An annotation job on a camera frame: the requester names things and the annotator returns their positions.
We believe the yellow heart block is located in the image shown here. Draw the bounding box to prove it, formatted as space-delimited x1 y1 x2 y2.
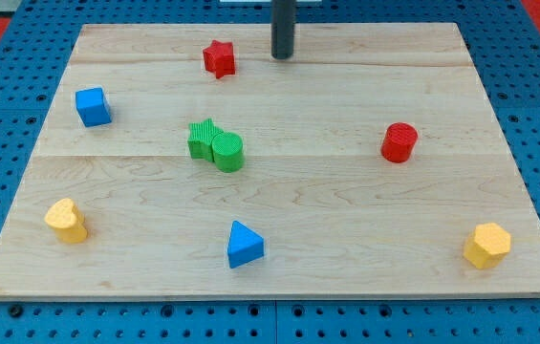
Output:
44 198 88 244

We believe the green cylinder block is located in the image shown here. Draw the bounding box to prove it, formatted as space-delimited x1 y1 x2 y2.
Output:
211 132 245 173

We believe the red star block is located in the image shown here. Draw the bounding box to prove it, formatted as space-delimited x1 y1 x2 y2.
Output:
203 40 236 79

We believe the red cylinder block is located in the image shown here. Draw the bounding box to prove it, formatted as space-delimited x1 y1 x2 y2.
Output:
380 122 418 163

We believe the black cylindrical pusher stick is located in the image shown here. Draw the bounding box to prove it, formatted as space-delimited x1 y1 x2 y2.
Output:
270 0 296 60

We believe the yellow hexagon block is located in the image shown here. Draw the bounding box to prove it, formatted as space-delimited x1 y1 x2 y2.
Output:
463 223 511 269

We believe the blue cube block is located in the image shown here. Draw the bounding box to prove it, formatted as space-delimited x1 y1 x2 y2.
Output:
75 87 112 127

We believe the light wooden board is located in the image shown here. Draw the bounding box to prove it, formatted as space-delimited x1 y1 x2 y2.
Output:
0 23 540 302

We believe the blue triangle block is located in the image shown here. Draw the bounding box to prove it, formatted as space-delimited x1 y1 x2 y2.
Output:
227 221 265 269

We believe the green star block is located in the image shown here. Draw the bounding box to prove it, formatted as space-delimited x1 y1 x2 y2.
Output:
187 118 223 162

